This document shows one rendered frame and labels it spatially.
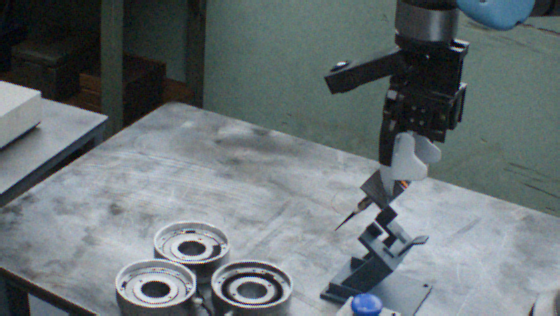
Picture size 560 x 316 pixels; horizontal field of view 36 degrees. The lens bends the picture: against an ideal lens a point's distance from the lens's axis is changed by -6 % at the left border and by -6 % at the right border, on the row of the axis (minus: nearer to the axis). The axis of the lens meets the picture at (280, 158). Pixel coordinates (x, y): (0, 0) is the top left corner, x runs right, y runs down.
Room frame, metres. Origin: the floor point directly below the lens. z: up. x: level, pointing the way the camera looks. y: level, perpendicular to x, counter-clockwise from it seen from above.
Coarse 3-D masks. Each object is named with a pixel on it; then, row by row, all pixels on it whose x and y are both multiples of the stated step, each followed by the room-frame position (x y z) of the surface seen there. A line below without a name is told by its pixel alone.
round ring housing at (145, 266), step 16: (128, 272) 0.96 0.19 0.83; (144, 272) 0.97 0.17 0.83; (160, 272) 0.97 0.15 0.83; (176, 272) 0.97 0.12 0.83; (144, 288) 0.94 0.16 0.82; (160, 288) 0.95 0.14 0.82; (176, 288) 0.94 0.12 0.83; (192, 288) 0.93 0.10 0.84; (128, 304) 0.89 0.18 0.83; (144, 304) 0.88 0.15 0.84; (176, 304) 0.89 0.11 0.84; (192, 304) 0.92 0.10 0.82
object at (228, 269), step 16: (224, 272) 0.98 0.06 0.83; (256, 272) 0.99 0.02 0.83; (272, 272) 0.99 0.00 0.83; (240, 288) 0.96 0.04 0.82; (256, 288) 0.97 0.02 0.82; (272, 288) 0.95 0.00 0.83; (288, 288) 0.96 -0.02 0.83; (224, 304) 0.91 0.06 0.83; (240, 304) 0.90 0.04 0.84; (272, 304) 0.90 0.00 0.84; (288, 304) 0.93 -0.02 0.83
